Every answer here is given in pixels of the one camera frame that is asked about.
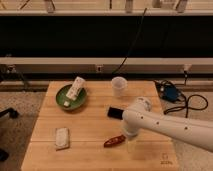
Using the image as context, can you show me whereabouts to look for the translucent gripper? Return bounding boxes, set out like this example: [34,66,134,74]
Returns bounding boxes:
[121,123,139,152]

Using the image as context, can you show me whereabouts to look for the red pepper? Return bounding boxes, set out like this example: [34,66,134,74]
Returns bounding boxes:
[104,135,126,148]

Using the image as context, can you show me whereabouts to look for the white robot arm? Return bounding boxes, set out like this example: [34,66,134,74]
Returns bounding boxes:
[122,97,213,152]

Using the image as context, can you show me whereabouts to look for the black rectangular block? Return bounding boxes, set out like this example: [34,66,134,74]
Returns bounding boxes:
[107,107,123,120]

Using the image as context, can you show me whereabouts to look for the wooden cutting board table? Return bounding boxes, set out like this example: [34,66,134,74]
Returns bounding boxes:
[21,81,179,171]

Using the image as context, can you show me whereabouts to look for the blue power adapter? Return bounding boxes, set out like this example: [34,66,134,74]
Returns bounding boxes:
[160,85,179,102]

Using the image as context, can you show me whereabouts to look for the white wrapped packet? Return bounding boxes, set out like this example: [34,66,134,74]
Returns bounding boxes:
[55,127,70,150]

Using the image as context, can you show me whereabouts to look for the green bowl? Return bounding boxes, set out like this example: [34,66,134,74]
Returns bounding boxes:
[55,84,87,111]

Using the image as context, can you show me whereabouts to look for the white tube package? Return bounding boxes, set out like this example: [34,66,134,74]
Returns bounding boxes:
[66,77,85,101]

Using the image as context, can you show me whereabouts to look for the black chair base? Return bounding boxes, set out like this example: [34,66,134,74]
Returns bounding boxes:
[0,107,20,163]

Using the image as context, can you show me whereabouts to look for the black floor cable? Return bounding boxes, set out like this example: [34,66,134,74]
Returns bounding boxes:
[154,69,210,118]

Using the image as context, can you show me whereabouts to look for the black hanging cable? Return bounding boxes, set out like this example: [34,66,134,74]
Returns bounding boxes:
[111,7,148,76]

